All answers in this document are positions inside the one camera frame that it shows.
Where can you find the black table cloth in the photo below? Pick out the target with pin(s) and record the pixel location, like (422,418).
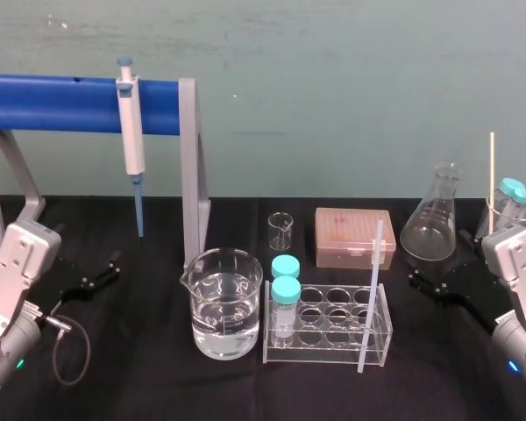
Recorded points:
(158,394)

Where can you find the clear acrylic tube rack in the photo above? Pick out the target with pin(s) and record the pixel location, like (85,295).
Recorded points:
(333,346)

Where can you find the glass beaker holding tubes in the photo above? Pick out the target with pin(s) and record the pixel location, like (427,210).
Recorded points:
(486,219)

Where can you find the clear glass conical flask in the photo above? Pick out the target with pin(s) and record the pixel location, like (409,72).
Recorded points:
(429,228)

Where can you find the white and blue pipette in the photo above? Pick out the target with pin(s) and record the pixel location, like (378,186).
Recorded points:
(129,127)

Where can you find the blue stand bar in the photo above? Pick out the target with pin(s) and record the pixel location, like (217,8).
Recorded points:
(61,105)

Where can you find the slanted grey stand frame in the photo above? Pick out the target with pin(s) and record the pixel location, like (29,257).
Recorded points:
(9,175)

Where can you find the tall grey stand frame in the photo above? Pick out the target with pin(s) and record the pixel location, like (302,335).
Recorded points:
(193,175)

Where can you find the pink pipette tip box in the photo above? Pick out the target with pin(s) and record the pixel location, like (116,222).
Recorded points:
(346,241)

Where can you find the teal capped sample tube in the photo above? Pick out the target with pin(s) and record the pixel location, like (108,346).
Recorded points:
(286,265)
(285,307)

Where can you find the translucent white stirring rod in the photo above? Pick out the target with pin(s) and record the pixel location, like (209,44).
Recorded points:
(372,285)

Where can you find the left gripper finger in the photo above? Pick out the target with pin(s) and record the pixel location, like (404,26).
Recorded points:
(94,290)
(107,263)

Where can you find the small empty glass beaker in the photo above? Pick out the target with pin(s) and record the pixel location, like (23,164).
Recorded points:
(281,232)

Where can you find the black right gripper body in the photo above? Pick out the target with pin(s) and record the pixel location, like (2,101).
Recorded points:
(469,289)

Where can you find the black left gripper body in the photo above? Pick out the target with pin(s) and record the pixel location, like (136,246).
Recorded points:
(68,280)

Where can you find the thin wooden stick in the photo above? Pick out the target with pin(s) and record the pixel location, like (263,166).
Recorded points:
(491,184)

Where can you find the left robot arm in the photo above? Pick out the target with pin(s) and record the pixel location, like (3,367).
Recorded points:
(13,280)

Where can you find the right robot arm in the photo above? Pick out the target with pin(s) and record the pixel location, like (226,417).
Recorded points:
(517,280)

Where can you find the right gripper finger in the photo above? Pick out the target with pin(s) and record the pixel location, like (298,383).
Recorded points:
(427,280)
(438,299)

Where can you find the large glass beaker with water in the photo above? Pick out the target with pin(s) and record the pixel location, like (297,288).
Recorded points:
(223,307)

